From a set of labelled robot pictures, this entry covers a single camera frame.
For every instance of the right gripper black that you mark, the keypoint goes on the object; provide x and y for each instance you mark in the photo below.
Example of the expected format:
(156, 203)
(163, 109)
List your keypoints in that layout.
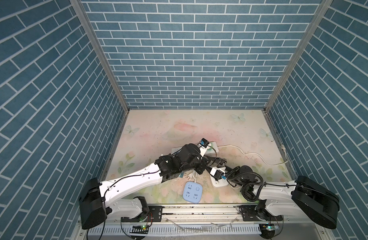
(219, 161)

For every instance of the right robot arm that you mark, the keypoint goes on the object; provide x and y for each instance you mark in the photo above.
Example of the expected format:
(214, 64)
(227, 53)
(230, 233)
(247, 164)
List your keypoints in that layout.
(301, 197)

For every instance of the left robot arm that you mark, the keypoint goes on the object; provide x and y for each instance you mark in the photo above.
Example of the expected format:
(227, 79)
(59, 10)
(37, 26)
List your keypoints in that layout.
(98, 200)

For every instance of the white long power strip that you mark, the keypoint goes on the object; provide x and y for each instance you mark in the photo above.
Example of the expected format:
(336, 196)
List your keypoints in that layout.
(212, 149)

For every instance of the white square power socket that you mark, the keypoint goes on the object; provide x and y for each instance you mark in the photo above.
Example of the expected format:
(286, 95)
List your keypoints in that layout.
(219, 183)

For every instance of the blue square power socket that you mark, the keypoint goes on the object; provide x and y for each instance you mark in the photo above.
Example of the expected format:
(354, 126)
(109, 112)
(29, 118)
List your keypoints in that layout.
(192, 192)

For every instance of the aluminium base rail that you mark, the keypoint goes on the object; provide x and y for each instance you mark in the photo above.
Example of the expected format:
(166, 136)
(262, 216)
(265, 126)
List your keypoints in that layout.
(205, 222)

